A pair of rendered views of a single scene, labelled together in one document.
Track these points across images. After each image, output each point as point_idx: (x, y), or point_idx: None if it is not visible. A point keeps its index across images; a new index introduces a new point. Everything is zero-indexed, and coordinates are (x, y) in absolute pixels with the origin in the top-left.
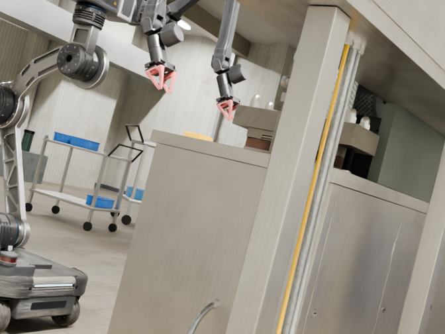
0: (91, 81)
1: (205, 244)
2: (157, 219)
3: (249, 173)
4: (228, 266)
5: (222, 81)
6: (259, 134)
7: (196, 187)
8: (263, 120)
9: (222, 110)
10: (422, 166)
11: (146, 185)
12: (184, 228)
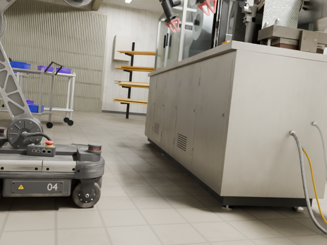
0: (84, 1)
1: (281, 104)
2: (247, 96)
3: (300, 63)
4: (295, 113)
5: (168, 5)
6: (287, 41)
7: (270, 74)
8: (290, 34)
9: (173, 24)
10: None
11: (235, 77)
12: (266, 98)
